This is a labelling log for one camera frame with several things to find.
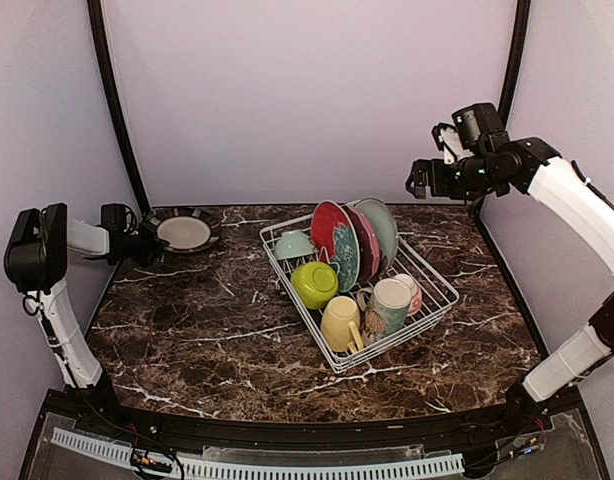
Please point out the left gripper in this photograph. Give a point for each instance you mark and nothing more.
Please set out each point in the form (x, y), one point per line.
(152, 251)

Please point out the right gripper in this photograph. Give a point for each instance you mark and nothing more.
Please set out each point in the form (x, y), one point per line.
(439, 186)

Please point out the striped rim cream plate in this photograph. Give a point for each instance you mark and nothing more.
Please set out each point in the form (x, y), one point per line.
(183, 230)

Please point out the pink polka dot plate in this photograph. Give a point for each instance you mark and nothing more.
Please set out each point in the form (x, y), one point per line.
(370, 253)

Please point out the red and teal plate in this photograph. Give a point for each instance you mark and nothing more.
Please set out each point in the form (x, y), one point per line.
(334, 236)

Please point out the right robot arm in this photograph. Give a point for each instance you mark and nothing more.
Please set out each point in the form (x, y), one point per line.
(478, 158)

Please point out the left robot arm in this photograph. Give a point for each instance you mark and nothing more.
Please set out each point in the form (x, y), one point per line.
(36, 262)

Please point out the light teal plate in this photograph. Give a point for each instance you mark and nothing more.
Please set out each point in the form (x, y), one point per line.
(384, 227)

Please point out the pink and white cup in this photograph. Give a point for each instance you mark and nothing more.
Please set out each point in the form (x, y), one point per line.
(415, 290)

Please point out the teal patterned mug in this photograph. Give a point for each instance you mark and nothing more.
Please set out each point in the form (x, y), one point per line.
(385, 307)

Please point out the light teal bowl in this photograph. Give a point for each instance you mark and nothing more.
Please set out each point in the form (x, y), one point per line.
(293, 244)

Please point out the lime green bowl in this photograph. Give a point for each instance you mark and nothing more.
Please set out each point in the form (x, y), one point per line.
(316, 283)

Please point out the yellow mug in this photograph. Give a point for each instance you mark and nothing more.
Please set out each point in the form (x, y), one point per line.
(340, 325)

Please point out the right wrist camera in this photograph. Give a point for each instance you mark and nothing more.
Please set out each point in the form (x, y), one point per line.
(448, 142)

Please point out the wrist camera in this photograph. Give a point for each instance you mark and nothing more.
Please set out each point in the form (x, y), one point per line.
(448, 142)
(118, 218)

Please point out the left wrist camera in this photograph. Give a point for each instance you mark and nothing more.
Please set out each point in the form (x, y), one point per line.
(118, 218)

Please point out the white wire dish rack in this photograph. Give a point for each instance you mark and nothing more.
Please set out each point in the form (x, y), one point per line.
(438, 295)

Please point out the left black frame post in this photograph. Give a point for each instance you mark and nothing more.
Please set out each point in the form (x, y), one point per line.
(106, 71)

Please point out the black frame post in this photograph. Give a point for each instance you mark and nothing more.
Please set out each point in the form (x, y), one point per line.
(514, 60)
(106, 71)

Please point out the right black frame post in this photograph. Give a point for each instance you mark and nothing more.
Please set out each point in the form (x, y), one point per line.
(514, 60)

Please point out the black front rail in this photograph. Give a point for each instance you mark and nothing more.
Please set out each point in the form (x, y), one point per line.
(473, 432)

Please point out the white slotted cable duct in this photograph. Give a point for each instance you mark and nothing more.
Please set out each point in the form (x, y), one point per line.
(232, 463)

